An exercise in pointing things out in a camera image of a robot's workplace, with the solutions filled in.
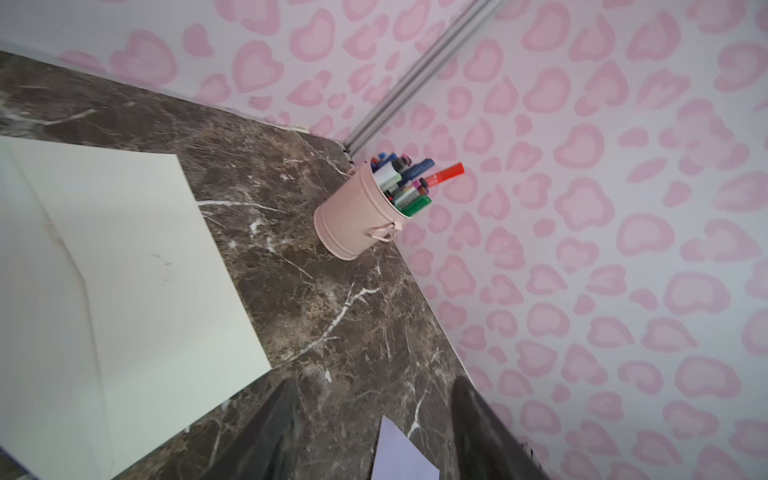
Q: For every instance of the green marker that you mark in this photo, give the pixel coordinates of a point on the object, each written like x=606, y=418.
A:
x=416, y=206

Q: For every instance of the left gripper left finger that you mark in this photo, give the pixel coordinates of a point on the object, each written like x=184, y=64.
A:
x=266, y=448

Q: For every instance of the white envelope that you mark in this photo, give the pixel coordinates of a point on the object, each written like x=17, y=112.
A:
x=120, y=324

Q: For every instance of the purple envelope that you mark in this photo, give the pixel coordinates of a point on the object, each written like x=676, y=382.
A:
x=396, y=458

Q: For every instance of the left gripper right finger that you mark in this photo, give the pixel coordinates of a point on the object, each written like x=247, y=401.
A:
x=485, y=449

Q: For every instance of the pink pen cup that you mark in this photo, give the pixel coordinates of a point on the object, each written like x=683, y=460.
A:
x=357, y=216

